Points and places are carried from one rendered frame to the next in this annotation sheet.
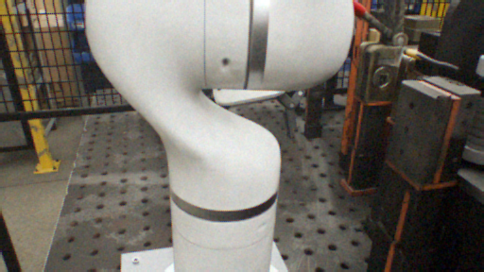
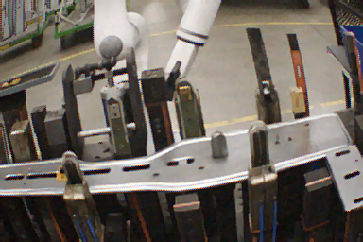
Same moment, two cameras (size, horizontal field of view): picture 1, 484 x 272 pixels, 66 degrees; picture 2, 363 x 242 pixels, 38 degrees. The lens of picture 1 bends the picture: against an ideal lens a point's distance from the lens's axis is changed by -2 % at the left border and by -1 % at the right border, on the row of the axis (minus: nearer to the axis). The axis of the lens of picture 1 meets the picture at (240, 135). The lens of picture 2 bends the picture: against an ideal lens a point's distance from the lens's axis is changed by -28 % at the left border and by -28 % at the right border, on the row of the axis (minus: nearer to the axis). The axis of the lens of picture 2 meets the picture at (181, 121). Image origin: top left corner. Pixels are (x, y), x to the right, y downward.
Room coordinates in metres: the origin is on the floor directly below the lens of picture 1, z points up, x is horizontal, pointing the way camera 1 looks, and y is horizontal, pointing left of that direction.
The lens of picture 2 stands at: (0.96, -1.71, 1.55)
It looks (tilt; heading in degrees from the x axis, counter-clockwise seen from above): 20 degrees down; 105
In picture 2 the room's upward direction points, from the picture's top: 10 degrees counter-clockwise
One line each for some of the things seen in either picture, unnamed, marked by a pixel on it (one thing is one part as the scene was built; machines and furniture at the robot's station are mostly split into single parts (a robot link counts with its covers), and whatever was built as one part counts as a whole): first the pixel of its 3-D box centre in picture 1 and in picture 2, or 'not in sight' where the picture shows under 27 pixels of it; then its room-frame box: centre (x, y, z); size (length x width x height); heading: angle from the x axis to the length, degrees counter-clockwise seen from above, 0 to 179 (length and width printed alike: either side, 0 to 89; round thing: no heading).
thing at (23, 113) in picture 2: not in sight; (24, 156); (0.05, -0.28, 0.92); 0.10 x 0.08 x 0.45; 13
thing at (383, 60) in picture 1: (369, 122); (272, 164); (0.77, -0.29, 0.88); 0.07 x 0.06 x 0.35; 103
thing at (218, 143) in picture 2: not in sight; (218, 146); (0.68, -0.48, 1.02); 0.03 x 0.03 x 0.07
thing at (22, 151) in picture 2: not in sight; (35, 189); (0.16, -0.44, 0.89); 0.13 x 0.11 x 0.38; 103
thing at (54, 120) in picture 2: not in sight; (72, 181); (0.27, -0.37, 0.89); 0.13 x 0.11 x 0.38; 103
